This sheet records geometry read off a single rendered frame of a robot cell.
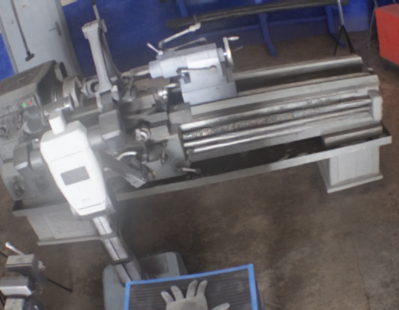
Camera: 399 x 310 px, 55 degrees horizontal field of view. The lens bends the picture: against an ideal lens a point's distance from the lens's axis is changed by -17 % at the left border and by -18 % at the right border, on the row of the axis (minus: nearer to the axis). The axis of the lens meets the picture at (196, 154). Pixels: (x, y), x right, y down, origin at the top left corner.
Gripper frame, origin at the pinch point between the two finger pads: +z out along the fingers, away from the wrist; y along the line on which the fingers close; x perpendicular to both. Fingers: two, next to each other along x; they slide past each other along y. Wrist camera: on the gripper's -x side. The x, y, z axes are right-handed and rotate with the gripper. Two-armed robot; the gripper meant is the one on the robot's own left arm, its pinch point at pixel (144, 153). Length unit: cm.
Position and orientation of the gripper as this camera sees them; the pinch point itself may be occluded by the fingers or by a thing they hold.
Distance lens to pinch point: 262.7
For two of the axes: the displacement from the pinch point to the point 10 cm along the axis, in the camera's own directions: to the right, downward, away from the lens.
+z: -0.1, -5.5, 8.3
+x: -9.7, 2.2, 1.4
